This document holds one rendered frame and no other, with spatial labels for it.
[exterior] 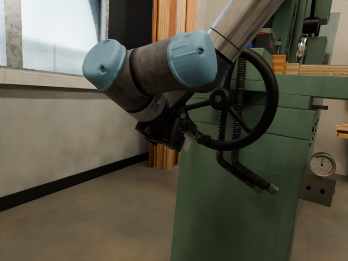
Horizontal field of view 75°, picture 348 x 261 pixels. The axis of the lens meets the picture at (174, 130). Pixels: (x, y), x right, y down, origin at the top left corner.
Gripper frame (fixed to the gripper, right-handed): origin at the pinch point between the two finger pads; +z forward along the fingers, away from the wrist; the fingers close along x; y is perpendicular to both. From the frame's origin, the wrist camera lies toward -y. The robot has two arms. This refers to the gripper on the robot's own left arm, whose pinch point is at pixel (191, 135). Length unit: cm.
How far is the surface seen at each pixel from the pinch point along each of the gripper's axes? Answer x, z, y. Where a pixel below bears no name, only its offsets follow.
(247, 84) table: 9.1, 4.4, -20.5
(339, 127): 45, 203, -106
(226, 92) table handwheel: 6.9, -2.9, -12.8
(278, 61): 13.3, 15.3, -37.1
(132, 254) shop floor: -38, 55, 50
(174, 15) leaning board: -124, 96, -161
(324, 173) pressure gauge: 31.9, 18.2, -3.3
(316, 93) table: 26.4, 13.2, -24.4
